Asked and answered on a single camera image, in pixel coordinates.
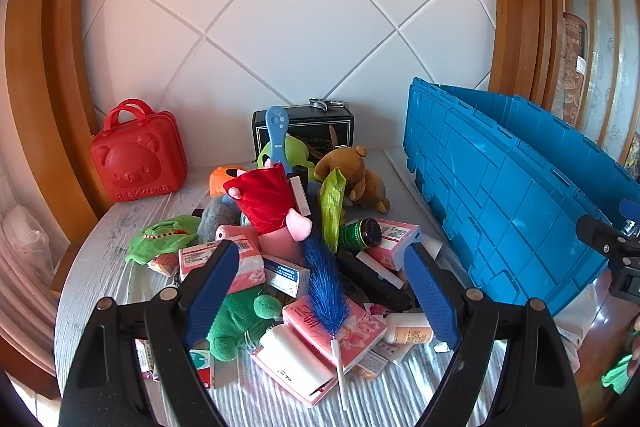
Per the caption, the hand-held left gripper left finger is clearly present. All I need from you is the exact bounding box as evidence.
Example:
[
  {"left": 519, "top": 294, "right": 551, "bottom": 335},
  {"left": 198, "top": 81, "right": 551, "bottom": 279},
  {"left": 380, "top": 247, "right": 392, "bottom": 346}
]
[{"left": 59, "top": 239, "right": 241, "bottom": 427}]

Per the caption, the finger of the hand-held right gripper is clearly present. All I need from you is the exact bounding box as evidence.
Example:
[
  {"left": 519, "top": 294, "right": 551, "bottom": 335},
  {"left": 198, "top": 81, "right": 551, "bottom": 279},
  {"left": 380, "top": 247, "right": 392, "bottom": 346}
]
[
  {"left": 618, "top": 198, "right": 640, "bottom": 223},
  {"left": 575, "top": 214, "right": 640, "bottom": 258}
]

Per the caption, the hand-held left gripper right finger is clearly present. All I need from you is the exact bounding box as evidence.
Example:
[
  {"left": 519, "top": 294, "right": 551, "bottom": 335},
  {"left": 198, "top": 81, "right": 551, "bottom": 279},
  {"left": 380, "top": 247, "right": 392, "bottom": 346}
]
[{"left": 402, "top": 242, "right": 584, "bottom": 427}]

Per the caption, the white bottle orange label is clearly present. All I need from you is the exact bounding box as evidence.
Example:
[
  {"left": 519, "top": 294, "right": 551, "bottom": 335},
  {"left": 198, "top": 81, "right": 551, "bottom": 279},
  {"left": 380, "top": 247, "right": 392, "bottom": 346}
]
[{"left": 385, "top": 312, "right": 435, "bottom": 345}]

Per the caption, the black folding umbrella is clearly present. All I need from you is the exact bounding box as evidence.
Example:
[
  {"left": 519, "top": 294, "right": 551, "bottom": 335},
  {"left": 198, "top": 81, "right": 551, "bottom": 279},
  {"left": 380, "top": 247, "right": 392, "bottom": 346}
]
[{"left": 336, "top": 249, "right": 416, "bottom": 313}]

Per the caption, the pink floral tissue pack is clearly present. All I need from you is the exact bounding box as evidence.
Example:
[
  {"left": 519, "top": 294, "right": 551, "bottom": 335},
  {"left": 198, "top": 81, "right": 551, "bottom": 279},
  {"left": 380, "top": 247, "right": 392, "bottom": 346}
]
[{"left": 282, "top": 296, "right": 388, "bottom": 373}]

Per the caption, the blue plastic crate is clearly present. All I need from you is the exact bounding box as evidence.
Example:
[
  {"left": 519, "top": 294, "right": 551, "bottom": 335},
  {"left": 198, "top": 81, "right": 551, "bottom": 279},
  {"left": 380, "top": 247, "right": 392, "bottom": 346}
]
[{"left": 402, "top": 77, "right": 640, "bottom": 314}]

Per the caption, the dark green plush toy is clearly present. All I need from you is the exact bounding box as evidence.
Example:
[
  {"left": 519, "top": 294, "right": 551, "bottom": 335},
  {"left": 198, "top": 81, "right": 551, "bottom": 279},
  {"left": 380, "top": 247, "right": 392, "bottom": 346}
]
[{"left": 206, "top": 289, "right": 283, "bottom": 362}]

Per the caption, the white stick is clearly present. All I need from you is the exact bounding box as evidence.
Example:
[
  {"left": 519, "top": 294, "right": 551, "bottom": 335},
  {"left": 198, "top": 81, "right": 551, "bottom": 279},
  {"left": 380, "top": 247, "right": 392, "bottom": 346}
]
[{"left": 355, "top": 252, "right": 403, "bottom": 290}]

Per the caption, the red white small box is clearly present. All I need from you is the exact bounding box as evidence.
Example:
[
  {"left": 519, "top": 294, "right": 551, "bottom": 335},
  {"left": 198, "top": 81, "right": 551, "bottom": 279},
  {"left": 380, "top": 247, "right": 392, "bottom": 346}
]
[{"left": 135, "top": 339, "right": 217, "bottom": 390}]

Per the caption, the grey plush toy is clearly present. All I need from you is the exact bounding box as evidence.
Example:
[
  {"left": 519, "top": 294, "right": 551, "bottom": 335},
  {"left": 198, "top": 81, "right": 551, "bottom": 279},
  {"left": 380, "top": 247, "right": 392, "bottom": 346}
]
[{"left": 197, "top": 196, "right": 241, "bottom": 243}]

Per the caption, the blue white medicine box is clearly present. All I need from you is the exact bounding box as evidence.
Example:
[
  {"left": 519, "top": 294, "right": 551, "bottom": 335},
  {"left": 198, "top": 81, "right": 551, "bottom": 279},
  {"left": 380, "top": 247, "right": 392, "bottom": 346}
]
[{"left": 260, "top": 254, "right": 312, "bottom": 298}]

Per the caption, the small orange box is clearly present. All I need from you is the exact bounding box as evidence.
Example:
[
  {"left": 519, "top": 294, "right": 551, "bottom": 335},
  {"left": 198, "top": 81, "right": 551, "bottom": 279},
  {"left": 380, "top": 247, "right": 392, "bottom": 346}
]
[{"left": 350, "top": 349, "right": 391, "bottom": 380}]

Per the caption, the green can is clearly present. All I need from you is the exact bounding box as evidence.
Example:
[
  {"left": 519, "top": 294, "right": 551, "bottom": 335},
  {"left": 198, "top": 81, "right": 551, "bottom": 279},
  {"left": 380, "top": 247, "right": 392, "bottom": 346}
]
[{"left": 340, "top": 218, "right": 383, "bottom": 252}]

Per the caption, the green bag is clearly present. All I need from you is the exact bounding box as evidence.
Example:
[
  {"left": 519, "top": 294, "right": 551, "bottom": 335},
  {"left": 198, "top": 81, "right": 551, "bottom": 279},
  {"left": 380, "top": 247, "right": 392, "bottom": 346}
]
[{"left": 602, "top": 354, "right": 637, "bottom": 395}]

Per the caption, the blue feather wand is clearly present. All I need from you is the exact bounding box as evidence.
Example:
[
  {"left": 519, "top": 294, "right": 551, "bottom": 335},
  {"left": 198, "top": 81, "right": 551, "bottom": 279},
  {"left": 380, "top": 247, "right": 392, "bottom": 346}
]
[{"left": 302, "top": 237, "right": 353, "bottom": 413}]

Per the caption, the pink pig plush red dress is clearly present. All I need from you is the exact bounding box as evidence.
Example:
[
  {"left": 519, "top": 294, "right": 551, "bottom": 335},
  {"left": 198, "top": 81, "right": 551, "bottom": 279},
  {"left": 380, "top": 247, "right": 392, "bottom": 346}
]
[{"left": 222, "top": 167, "right": 315, "bottom": 265}]

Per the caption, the orange plush toy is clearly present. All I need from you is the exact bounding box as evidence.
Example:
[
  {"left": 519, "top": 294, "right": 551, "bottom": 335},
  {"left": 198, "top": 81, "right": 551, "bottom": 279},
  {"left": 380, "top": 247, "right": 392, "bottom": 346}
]
[{"left": 209, "top": 165, "right": 248, "bottom": 198}]

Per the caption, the flat pink pack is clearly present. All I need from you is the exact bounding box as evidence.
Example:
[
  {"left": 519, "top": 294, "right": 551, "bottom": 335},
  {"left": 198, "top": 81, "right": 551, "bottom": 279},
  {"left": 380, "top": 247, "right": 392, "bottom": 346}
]
[{"left": 250, "top": 342, "right": 341, "bottom": 408}]

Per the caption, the white slim box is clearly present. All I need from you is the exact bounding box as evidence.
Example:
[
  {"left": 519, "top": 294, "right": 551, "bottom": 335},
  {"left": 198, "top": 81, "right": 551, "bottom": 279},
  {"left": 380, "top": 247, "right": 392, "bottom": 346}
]
[{"left": 287, "top": 174, "right": 312, "bottom": 217}]

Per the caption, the green snack packet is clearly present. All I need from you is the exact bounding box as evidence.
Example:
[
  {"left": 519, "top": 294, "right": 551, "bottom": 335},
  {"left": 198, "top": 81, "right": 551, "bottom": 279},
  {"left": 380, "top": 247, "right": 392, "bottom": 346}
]
[{"left": 320, "top": 168, "right": 347, "bottom": 254}]

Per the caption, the red bear suitcase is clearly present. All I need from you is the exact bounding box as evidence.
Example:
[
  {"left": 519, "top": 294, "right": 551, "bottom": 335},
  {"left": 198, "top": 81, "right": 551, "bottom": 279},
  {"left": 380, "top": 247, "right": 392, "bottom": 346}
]
[{"left": 90, "top": 99, "right": 188, "bottom": 204}]

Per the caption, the brown bear plush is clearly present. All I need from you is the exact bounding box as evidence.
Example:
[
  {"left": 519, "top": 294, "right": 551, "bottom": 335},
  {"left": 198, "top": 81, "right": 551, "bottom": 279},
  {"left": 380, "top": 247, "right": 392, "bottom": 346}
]
[{"left": 314, "top": 146, "right": 392, "bottom": 214}]

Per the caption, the rolled patterned carpet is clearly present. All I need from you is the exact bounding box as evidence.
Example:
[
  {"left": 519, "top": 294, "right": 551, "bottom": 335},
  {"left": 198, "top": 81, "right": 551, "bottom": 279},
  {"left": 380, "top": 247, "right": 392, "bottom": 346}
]
[{"left": 562, "top": 12, "right": 588, "bottom": 128}]

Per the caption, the light blue plastic toy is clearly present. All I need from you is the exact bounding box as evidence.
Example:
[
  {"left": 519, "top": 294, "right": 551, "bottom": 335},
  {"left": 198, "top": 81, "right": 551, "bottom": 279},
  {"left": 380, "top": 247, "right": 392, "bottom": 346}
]
[{"left": 265, "top": 106, "right": 296, "bottom": 172}]

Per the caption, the frosted glass partition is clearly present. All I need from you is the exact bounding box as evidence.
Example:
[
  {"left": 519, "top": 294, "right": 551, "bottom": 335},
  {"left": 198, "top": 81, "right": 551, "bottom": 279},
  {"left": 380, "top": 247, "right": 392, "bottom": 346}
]
[{"left": 552, "top": 0, "right": 640, "bottom": 168}]

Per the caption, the plastic-wrapped white bundle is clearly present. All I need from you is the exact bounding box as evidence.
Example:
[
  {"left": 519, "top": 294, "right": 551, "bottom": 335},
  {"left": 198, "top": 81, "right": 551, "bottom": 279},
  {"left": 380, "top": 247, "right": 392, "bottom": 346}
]
[{"left": 0, "top": 204, "right": 56, "bottom": 288}]

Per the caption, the black box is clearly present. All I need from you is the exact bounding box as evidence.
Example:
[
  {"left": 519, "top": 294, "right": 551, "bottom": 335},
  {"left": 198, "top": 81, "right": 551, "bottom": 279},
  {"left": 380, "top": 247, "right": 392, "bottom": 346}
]
[{"left": 251, "top": 104, "right": 355, "bottom": 162}]

